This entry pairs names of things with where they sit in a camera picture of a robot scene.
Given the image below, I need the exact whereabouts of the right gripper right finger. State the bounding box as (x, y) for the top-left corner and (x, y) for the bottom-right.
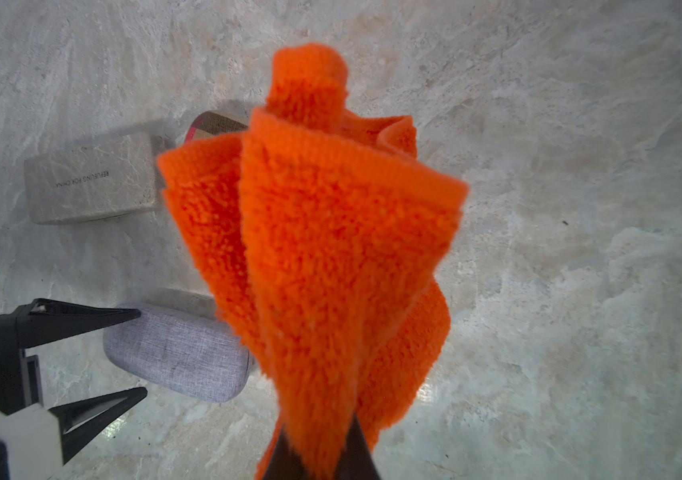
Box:
(334, 416), (381, 480)

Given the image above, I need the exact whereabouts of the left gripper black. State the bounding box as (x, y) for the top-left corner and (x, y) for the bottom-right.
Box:
(0, 299), (147, 479)

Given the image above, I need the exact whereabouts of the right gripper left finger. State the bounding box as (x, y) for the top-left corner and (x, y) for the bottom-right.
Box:
(261, 429), (302, 480)

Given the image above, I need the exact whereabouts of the purple fabric eyeglass case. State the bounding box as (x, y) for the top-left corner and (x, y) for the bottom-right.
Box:
(103, 303), (256, 403)

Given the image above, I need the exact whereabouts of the orange microfiber cloth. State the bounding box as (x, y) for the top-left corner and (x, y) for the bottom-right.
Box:
(159, 44), (469, 479)

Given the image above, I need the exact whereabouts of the grey stone-pattern eyeglass case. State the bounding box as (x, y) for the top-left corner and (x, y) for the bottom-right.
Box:
(23, 132), (173, 225)

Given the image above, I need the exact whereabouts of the brown plaid eyeglass case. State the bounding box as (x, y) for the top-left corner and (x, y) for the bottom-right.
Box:
(184, 111), (247, 143)

